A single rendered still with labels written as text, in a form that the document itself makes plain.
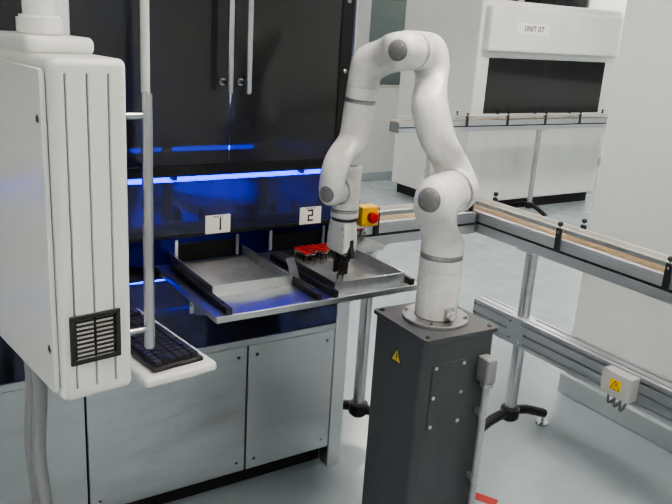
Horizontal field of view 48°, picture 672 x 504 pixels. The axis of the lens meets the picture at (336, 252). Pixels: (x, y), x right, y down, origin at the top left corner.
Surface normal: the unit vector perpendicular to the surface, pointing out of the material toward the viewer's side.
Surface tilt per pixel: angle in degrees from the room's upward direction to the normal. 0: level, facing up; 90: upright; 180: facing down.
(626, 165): 90
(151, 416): 90
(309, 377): 90
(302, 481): 0
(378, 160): 90
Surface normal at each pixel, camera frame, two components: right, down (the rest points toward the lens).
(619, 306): -0.84, 0.11
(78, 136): 0.65, 0.26
